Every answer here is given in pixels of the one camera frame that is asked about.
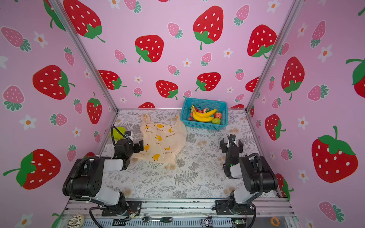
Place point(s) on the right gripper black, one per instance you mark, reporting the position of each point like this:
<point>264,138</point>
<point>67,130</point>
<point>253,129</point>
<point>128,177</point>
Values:
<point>231,145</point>

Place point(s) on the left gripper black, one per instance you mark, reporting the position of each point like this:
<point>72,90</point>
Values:
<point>136,146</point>

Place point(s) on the banana print plastic bag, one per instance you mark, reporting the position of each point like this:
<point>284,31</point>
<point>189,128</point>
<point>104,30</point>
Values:
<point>162,142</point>

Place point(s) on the yellow fake banana bunch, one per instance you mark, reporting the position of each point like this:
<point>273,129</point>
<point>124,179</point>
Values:
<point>203,117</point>

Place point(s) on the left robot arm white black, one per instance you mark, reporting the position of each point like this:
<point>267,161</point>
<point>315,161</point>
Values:
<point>85,180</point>

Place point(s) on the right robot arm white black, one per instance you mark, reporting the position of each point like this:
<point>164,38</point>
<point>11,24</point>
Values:
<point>253,169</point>

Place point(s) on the red fake apple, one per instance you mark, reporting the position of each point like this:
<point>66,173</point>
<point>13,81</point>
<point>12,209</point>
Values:
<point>218,115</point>

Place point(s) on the teal plastic basket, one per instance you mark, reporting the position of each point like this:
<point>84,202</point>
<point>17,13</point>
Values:
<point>203,106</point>

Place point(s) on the green circuit board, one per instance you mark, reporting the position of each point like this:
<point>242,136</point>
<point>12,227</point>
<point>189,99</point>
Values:
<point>238,223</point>

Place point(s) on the small cartoon figure sticker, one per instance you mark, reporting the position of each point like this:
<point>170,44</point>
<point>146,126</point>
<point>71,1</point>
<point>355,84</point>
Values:
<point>207,222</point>

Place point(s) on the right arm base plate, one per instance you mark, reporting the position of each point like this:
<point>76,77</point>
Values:
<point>228,208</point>

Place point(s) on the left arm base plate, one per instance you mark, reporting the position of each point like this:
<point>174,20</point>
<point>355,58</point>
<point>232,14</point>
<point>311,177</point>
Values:
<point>125,209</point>

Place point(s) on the aluminium rail frame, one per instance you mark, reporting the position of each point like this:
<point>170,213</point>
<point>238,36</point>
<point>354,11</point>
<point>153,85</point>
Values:
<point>187,213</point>

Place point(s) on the ratchet wrench green handle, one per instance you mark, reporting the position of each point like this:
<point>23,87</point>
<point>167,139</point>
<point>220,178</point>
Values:
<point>147,219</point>

